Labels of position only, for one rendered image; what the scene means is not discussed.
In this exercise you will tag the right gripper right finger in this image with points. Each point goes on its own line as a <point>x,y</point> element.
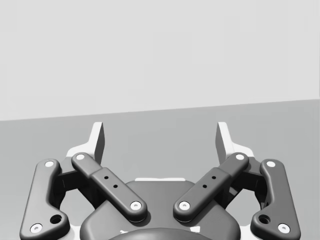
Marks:
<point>207,185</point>

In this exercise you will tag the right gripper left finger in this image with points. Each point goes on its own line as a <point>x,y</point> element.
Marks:
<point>112,185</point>

